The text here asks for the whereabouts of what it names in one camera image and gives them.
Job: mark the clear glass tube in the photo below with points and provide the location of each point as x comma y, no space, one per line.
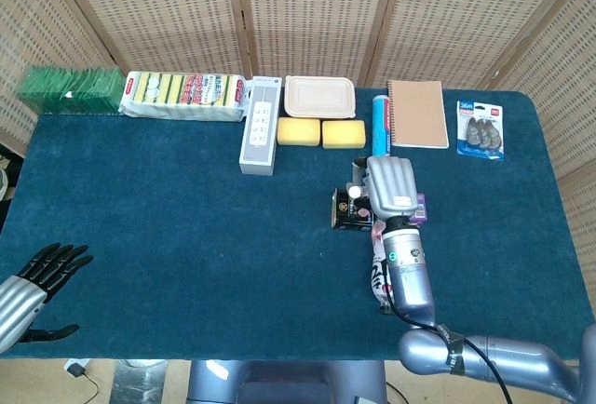
355,192

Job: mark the blue blister pack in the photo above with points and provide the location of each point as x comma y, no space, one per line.
481,131

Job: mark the brown spiral notebook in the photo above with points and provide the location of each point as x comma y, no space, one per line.
419,113

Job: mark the stack of green packets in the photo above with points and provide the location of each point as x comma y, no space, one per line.
70,90

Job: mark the black luncheon meat tin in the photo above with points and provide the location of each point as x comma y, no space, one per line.
345,217

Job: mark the yellow sponge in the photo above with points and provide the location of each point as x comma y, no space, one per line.
298,131
343,134

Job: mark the sponge multipack in plastic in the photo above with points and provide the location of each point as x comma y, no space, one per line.
181,97

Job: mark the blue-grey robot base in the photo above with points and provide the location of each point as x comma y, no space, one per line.
288,383

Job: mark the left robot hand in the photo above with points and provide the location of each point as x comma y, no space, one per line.
46,266

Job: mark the blue wrap roll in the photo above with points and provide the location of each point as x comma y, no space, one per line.
381,125

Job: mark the woven folding screen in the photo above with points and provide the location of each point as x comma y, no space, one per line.
316,13

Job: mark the white power strip box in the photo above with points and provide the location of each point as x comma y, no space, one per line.
260,129

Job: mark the blue table cloth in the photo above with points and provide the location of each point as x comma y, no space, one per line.
186,236

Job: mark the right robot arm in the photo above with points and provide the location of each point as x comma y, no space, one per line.
410,278

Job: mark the beige lidded food container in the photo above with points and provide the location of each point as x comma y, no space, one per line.
320,96

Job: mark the plastic bottle with pink label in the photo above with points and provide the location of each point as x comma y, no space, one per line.
378,273

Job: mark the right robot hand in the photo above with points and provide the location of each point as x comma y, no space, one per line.
391,185

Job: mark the small purple box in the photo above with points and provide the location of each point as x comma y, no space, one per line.
421,211

